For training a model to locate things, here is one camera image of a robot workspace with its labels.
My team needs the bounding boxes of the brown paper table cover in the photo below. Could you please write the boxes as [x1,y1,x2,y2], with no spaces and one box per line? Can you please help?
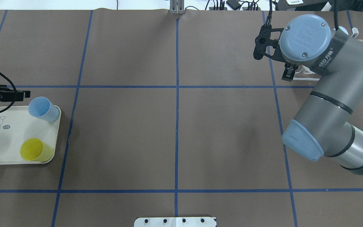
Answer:
[0,9,363,227]

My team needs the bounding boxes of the braided right camera cable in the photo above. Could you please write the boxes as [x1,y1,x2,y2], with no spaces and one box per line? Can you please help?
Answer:
[265,0,339,30]

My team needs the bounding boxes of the white wire cup rack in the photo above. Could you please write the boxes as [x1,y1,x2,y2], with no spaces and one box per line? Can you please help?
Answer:
[293,27,363,81]

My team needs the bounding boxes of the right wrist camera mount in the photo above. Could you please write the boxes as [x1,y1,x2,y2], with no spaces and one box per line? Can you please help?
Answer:
[253,24,286,63]

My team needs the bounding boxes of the yellow plastic cup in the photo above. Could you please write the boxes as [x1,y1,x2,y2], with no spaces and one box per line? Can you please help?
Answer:
[19,138,54,162]

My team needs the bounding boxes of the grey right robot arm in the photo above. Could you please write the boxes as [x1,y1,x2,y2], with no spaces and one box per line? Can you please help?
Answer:
[279,14,363,176]

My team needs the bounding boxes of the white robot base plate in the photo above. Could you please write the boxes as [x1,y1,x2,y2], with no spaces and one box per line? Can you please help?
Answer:
[134,217,217,227]

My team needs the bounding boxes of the black cables and hubs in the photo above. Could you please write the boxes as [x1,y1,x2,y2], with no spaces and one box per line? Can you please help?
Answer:
[185,0,278,11]

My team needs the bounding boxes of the cream plastic tray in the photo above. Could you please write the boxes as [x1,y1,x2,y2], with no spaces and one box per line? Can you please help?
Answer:
[0,106,61,165]

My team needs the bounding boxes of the grey aluminium frame post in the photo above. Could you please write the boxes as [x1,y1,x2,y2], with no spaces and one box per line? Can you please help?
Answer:
[169,0,185,15]

